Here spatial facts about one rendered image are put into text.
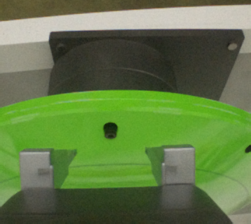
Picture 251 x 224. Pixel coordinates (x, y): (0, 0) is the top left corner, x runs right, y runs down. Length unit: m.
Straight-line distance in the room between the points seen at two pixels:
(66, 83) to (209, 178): 0.16
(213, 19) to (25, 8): 1.26
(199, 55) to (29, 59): 0.19
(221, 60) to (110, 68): 0.13
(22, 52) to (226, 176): 0.24
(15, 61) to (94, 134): 0.21
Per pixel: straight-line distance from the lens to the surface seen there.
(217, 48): 0.36
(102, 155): 0.20
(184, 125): 0.19
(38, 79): 0.40
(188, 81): 0.39
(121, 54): 0.32
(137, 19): 0.36
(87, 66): 0.31
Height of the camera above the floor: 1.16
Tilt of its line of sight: 34 degrees down
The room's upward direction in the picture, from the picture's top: 178 degrees clockwise
